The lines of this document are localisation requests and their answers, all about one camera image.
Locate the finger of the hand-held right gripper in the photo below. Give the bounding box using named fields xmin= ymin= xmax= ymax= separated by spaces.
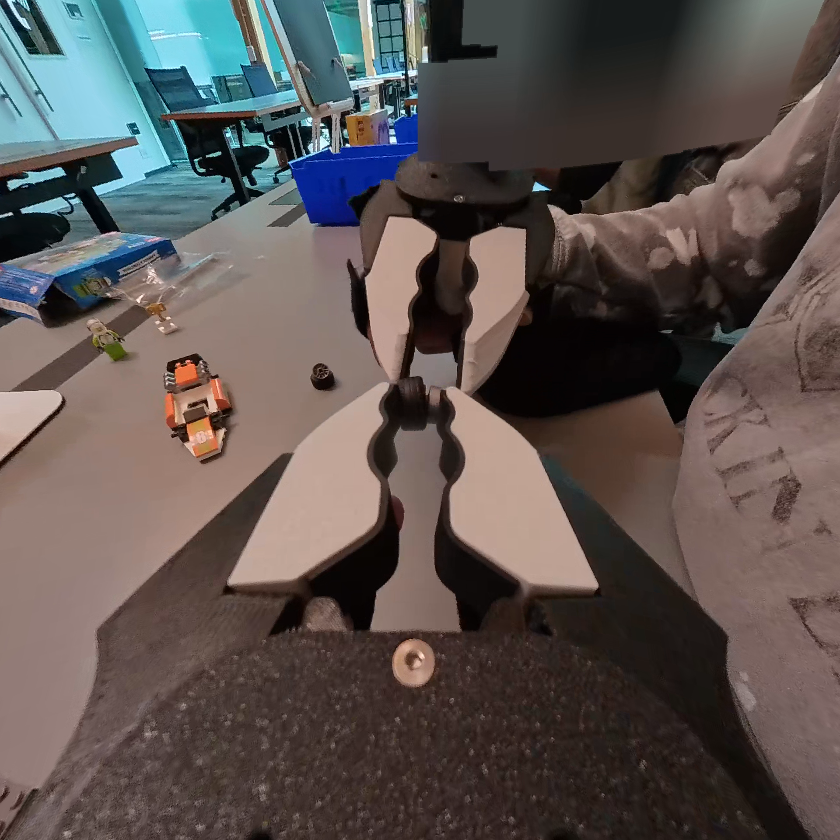
xmin=453 ymin=226 xmax=532 ymax=395
xmin=365 ymin=214 xmax=429 ymax=384

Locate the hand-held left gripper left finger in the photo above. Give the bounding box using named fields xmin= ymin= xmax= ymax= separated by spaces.
xmin=227 ymin=385 xmax=399 ymax=598

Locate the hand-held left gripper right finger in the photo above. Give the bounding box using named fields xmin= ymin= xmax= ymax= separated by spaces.
xmin=437 ymin=388 xmax=601 ymax=601

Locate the orange white lego car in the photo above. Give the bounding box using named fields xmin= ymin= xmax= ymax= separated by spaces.
xmin=163 ymin=352 xmax=235 ymax=463

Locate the green lego minifigure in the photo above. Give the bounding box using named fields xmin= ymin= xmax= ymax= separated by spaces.
xmin=87 ymin=318 xmax=130 ymax=362

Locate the blue lego box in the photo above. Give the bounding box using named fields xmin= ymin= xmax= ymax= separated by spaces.
xmin=0 ymin=233 xmax=179 ymax=324

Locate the yellow cardboard box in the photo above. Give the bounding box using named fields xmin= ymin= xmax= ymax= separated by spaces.
xmin=344 ymin=108 xmax=392 ymax=148

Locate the black honeycomb wrist rest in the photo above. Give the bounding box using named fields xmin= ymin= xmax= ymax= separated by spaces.
xmin=476 ymin=315 xmax=683 ymax=421

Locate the blue storage bin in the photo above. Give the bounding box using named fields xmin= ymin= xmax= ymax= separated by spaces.
xmin=289 ymin=142 xmax=424 ymax=227

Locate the dark panel easel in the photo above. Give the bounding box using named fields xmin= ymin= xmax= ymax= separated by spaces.
xmin=256 ymin=0 xmax=358 ymax=122

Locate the clear plastic bag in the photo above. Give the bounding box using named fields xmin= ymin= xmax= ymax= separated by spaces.
xmin=112 ymin=252 xmax=236 ymax=311

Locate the long meeting table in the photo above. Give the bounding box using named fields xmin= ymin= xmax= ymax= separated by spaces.
xmin=161 ymin=73 xmax=395 ymax=217

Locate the black office chair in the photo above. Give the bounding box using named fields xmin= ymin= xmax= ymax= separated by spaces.
xmin=0 ymin=210 xmax=73 ymax=263
xmin=145 ymin=66 xmax=271 ymax=181

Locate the wooden office desk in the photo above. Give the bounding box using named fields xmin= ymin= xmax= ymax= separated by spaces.
xmin=0 ymin=136 xmax=140 ymax=237

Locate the white base plate with lever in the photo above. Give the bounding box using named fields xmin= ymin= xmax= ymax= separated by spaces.
xmin=0 ymin=390 xmax=64 ymax=464

